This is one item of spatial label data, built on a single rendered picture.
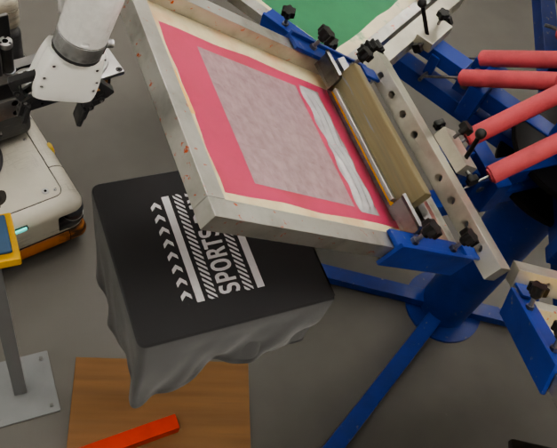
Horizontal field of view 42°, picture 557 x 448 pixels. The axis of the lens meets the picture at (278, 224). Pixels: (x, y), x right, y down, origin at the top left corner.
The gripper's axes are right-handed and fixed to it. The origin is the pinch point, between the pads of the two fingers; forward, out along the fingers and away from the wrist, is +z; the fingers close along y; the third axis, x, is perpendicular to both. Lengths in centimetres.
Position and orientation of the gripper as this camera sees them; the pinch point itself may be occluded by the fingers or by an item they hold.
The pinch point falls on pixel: (51, 115)
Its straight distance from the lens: 127.8
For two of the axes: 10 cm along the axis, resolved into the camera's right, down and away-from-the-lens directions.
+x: 3.5, 8.2, -4.5
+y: -8.1, 0.3, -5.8
